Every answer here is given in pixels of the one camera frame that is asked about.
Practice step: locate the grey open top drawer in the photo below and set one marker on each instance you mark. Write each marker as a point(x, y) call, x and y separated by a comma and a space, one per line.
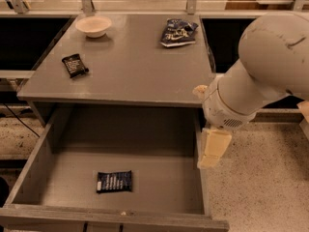
point(99, 168)

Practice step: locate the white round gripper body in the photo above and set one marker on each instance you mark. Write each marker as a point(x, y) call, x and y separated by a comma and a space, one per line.
point(216, 108)

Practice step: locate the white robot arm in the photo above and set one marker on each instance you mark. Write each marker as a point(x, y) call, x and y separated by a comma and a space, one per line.
point(273, 64)

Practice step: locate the metal railing frame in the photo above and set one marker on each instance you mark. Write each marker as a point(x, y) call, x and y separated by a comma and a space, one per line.
point(138, 0)

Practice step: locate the dark blue rxbar wrapper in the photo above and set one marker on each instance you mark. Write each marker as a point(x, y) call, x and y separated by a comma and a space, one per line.
point(114, 182)

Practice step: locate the grey cabinet counter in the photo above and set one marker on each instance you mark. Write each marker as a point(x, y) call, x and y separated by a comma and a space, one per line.
point(134, 83)

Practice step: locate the black snack bar wrapper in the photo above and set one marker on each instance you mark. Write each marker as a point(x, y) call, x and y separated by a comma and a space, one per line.
point(74, 65)

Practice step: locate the blue crumpled chip bag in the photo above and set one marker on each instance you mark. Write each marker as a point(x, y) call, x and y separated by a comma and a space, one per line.
point(178, 32)

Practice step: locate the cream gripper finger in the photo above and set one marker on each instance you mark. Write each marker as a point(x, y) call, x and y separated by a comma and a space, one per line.
point(199, 91)
point(214, 144)

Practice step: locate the white paper bowl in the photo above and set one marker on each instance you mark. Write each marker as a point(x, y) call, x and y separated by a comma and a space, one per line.
point(93, 26)

